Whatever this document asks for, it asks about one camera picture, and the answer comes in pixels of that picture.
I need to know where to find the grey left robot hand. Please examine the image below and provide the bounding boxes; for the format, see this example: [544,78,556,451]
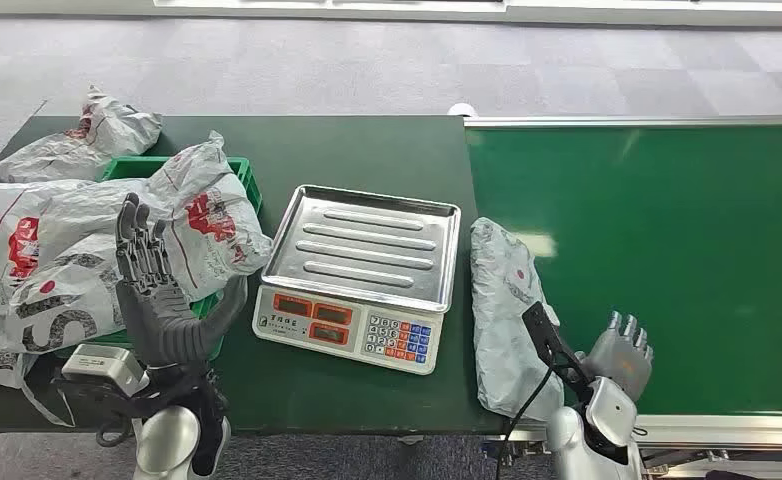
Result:
[114,192,251,370]

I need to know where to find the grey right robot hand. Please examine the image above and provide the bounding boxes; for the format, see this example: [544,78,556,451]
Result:
[581,310,656,404]

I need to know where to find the grey printed courier package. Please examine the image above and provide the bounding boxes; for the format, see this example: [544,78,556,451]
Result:
[469,216,567,423]

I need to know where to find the white package bold black letters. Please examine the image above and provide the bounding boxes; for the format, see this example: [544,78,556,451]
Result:
[3,251,131,356]

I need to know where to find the green belt conveyor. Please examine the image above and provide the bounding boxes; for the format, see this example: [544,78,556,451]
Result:
[463,115,782,480]

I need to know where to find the white package red block print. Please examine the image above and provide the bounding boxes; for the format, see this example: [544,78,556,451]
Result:
[122,131,274,294]

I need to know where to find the white package red line print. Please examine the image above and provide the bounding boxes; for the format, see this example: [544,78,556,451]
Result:
[0,178,167,318]

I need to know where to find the crumpled grey courier package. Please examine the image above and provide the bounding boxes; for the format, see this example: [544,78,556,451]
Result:
[0,84,164,185]

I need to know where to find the green plastic crate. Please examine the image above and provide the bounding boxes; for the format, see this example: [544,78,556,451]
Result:
[53,154,264,363]

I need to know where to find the white electronic scale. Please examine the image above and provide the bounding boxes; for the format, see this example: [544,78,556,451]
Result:
[251,283,445,377]

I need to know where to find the white window sill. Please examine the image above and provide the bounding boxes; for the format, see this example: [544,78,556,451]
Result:
[152,0,782,29]

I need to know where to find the black right wrist camera bracket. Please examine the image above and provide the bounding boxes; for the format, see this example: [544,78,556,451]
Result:
[521,300,595,400]

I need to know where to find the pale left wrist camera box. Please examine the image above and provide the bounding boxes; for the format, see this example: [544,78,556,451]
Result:
[61,343,148,399]

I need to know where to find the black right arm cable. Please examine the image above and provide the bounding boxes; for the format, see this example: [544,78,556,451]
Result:
[494,364,558,480]

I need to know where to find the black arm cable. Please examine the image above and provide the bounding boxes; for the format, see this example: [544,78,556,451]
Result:
[494,364,558,480]
[94,397,142,450]

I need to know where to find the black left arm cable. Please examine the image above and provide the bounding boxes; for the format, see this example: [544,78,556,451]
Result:
[94,397,142,450]

